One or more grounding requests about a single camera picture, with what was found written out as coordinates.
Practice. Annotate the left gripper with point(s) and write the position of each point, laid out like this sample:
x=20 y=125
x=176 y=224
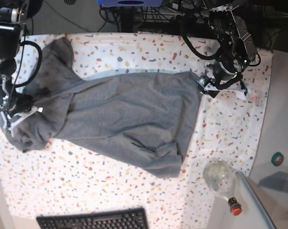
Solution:
x=225 y=77

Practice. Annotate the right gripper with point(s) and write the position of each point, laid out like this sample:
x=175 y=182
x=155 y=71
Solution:
x=17 y=110

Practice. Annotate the grey t-shirt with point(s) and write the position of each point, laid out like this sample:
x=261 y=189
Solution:
x=142 y=119

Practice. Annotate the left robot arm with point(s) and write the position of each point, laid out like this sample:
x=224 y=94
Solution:
x=237 y=50

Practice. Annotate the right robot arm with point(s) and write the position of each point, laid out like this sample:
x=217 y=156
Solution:
x=13 y=17

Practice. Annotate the terrazzo pattern tablecloth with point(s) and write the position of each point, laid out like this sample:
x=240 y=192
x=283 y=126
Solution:
x=67 y=179

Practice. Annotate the clear bottle with red cap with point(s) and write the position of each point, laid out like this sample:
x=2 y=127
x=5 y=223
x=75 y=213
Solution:
x=220 y=179

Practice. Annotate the green tape roll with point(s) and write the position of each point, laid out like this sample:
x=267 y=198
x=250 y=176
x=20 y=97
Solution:
x=277 y=159

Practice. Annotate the blue box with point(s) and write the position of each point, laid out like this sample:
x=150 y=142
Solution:
x=129 y=3

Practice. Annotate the black keyboard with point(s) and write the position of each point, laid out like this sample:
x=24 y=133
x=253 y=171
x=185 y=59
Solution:
x=120 y=219

